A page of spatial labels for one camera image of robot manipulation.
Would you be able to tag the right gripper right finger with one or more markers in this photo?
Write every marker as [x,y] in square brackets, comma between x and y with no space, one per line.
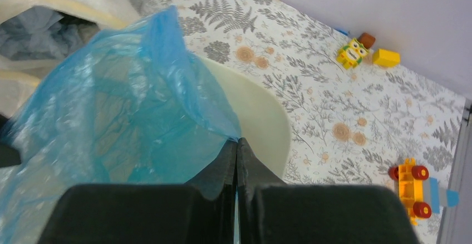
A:
[271,211]

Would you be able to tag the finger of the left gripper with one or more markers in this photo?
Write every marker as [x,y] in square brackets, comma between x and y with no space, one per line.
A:
[10,156]

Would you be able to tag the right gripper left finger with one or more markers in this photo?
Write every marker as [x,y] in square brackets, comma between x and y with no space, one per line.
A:
[198,211]

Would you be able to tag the blue plastic trash bag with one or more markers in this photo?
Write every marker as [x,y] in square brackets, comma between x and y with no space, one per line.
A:
[132,106]

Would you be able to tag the large translucent white bag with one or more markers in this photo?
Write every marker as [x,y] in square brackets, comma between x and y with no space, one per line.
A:
[36,35]

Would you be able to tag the cream plastic trash bin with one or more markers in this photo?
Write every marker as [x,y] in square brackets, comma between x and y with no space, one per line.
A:
[264,122]

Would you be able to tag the floral patterned table mat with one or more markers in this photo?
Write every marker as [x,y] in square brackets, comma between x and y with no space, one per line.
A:
[347,126]

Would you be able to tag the orange toy car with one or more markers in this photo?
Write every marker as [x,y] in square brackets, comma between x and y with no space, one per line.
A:
[411,178]

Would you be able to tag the yellow owl toy block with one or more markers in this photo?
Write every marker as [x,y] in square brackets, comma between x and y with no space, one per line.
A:
[352,54]

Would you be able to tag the yellow cube block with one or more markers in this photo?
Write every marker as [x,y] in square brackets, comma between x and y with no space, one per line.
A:
[386,58]

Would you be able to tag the small brown block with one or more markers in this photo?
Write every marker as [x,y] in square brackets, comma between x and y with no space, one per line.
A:
[367,40]

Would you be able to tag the right aluminium frame post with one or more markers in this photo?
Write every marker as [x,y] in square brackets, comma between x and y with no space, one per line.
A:
[455,224]

